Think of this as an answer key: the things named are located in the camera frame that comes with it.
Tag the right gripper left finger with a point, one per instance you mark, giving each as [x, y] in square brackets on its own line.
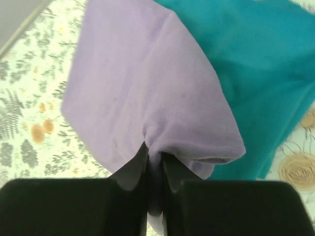
[113, 206]

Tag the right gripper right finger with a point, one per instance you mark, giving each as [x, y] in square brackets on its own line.
[196, 207]

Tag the purple t shirt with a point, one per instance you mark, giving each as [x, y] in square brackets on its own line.
[139, 77]

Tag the floral tablecloth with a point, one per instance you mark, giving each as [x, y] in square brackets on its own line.
[36, 141]

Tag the folded teal t shirt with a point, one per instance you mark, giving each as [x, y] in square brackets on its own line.
[263, 52]

